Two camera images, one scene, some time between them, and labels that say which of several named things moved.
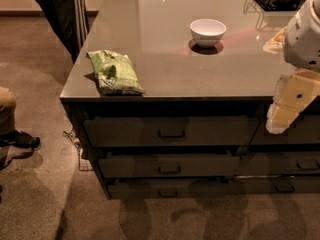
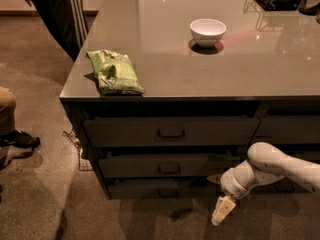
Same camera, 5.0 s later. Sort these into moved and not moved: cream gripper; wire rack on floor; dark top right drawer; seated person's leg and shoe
Moved: cream gripper
Not moved: wire rack on floor; seated person's leg and shoe; dark top right drawer
